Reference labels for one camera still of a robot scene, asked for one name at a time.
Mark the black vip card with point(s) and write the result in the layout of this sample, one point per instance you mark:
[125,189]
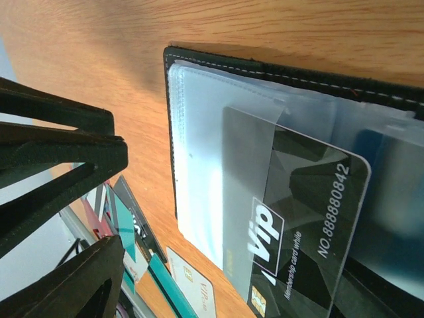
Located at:
[290,208]

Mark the black leather card holder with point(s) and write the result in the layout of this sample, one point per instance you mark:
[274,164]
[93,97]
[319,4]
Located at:
[327,107]

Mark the blue card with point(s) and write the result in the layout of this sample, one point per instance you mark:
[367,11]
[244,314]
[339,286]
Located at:
[389,236]

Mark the white card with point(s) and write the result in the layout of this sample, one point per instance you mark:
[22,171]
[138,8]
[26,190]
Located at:
[197,289]

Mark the teal card right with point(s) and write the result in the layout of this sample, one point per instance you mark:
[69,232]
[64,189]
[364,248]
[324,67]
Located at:
[169,288]

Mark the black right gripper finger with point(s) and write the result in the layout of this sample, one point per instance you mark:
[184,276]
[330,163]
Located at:
[88,285]

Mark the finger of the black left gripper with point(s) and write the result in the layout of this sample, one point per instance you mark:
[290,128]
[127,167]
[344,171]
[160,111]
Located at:
[18,99]
[27,150]

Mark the black card in pile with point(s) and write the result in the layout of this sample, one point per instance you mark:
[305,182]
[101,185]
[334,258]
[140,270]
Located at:
[144,236]

